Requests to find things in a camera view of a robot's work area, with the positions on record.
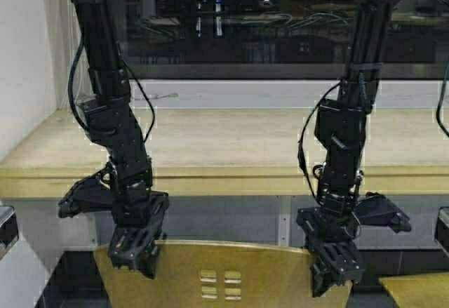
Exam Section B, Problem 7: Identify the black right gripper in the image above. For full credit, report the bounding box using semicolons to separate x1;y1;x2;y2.
296;200;363;297

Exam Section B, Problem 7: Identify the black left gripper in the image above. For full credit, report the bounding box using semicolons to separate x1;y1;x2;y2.
107;186;169;279

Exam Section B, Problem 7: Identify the yellow wooden chair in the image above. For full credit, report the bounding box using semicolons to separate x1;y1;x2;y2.
379;272;448;308
93;240;352;307

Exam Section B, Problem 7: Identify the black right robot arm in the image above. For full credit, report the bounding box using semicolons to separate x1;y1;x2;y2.
296;0;412;297

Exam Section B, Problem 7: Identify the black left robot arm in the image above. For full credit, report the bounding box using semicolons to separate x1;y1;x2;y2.
58;0;169;279

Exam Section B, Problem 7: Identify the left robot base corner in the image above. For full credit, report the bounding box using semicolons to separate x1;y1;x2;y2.
0;205;20;259

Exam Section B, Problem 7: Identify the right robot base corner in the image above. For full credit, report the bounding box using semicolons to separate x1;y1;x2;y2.
434;206;449;255

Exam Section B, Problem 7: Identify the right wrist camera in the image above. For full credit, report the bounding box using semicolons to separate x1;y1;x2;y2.
354;192;412;233

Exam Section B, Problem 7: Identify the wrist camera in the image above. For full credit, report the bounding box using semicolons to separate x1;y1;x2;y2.
354;192;412;233
58;170;113;219

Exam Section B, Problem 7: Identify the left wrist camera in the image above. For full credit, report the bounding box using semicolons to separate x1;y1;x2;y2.
58;170;113;219

